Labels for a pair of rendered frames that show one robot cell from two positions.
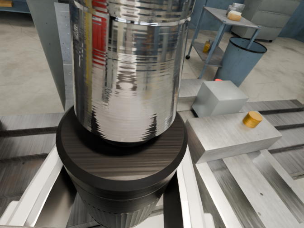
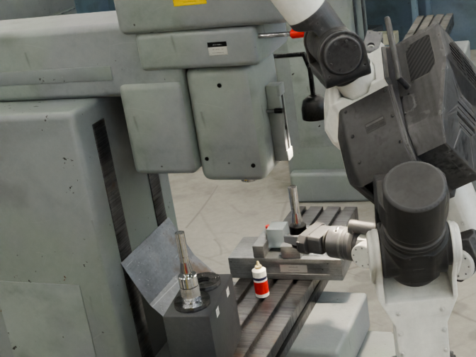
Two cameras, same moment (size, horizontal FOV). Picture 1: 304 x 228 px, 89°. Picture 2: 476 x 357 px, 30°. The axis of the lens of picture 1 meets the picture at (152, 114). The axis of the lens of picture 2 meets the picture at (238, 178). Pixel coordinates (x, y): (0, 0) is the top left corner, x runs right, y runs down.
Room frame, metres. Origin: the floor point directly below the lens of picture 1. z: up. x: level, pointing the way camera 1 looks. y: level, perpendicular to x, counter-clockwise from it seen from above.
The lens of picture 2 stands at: (-1.48, 1.63, 2.14)
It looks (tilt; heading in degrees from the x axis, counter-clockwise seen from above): 20 degrees down; 317
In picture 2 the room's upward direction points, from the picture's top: 9 degrees counter-clockwise
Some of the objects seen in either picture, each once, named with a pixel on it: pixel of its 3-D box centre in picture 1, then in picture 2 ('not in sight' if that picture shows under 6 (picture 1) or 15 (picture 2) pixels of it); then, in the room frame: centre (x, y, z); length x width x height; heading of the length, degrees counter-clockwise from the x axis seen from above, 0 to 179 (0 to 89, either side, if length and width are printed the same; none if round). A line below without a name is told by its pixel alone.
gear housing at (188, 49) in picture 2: not in sight; (213, 38); (0.22, 0.04, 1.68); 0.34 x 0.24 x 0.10; 22
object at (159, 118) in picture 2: not in sight; (175, 115); (0.36, 0.10, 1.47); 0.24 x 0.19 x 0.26; 112
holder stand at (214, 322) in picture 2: not in sight; (204, 324); (0.07, 0.37, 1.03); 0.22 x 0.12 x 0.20; 120
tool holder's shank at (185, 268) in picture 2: not in sight; (183, 253); (0.04, 0.41, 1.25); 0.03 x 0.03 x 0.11
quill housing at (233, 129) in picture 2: not in sight; (238, 113); (0.18, 0.03, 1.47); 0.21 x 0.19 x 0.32; 112
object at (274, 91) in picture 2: not in sight; (279, 121); (0.08, -0.02, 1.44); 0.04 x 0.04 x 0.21; 22
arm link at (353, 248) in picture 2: not in sight; (363, 243); (-0.17, -0.01, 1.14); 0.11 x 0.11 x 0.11; 7
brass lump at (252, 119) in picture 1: (252, 119); not in sight; (0.20, -0.16, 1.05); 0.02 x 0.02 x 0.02
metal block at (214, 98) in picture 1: (217, 102); (278, 234); (0.23, -0.11, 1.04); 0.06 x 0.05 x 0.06; 115
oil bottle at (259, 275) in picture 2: not in sight; (260, 278); (0.17, 0.05, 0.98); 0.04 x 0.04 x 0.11
